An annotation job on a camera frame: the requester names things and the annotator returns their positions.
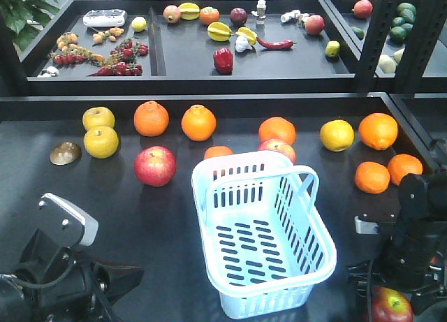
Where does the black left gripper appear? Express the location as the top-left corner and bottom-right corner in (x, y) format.
(13, 230), (144, 321)

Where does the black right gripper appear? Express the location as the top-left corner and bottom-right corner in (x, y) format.
(347, 220), (446, 315)

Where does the light blue plastic basket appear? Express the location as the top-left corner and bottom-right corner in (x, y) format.
(191, 150), (337, 319)

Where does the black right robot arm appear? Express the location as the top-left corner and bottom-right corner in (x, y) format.
(347, 138), (446, 321)

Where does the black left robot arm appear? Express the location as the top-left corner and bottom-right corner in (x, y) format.
(1, 230), (144, 321)

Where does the small orange right front left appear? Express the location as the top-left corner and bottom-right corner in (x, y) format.
(354, 161), (390, 194)

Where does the small orange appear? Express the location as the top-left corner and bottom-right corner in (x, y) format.
(387, 154), (423, 186)
(203, 145), (233, 159)
(354, 161), (390, 194)

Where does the pink red apple rear left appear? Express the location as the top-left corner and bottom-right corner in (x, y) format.
(134, 146), (177, 187)

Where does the pink red apple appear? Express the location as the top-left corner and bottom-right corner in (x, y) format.
(134, 146), (177, 187)
(258, 138), (296, 164)

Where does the large orange right rear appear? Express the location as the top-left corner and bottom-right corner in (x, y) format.
(358, 112), (398, 151)

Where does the yellow green pear front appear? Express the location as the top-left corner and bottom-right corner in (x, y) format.
(83, 126), (119, 159)

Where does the yellow green pear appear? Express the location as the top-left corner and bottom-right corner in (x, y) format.
(83, 126), (119, 159)
(82, 106), (115, 131)

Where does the yellow orange citrus fruit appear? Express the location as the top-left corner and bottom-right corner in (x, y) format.
(320, 119), (355, 152)

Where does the small orange centre left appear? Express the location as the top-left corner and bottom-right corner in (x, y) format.
(203, 145), (233, 159)

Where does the orange rear left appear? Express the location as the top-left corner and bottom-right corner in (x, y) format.
(133, 101), (169, 137)

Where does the yellow green pear rear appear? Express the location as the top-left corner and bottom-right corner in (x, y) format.
(82, 106), (115, 131)

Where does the pink red apple centre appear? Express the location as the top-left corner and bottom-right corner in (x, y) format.
(258, 138), (296, 164)

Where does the orange behind centre apple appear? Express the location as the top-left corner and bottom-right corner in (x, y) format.
(258, 117), (297, 145)

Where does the pale green pear upper shelf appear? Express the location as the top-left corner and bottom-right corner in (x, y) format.
(378, 54), (397, 74)

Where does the red bell pepper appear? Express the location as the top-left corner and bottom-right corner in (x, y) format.
(213, 47), (233, 74)

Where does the red chili pepper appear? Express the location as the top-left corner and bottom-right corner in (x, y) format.
(256, 36), (295, 50)

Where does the red pomegranate upper shelf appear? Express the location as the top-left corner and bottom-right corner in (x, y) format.
(352, 0), (374, 19)

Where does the black upper display shelf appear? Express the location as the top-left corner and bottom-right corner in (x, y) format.
(19, 0), (447, 96)

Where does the white remote controller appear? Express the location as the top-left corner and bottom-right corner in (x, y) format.
(83, 9), (127, 27)

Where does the white garlic bulb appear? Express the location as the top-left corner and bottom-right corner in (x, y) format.
(235, 36), (253, 53)

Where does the yellow starfruit left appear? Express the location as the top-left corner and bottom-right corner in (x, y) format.
(207, 22), (233, 42)

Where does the yellow starfruit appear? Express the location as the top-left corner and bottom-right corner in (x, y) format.
(236, 27), (257, 45)
(207, 22), (233, 42)

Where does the yellow starfruit right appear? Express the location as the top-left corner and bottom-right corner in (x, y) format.
(236, 27), (257, 45)

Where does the green potted plant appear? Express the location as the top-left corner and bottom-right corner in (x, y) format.
(1, 0), (59, 51)

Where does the dark purple plum fruit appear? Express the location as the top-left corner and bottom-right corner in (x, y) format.
(230, 8), (248, 27)

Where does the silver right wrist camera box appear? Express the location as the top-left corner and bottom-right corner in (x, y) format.
(354, 214), (397, 235)

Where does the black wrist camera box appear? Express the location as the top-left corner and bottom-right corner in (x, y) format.
(36, 193), (98, 248)

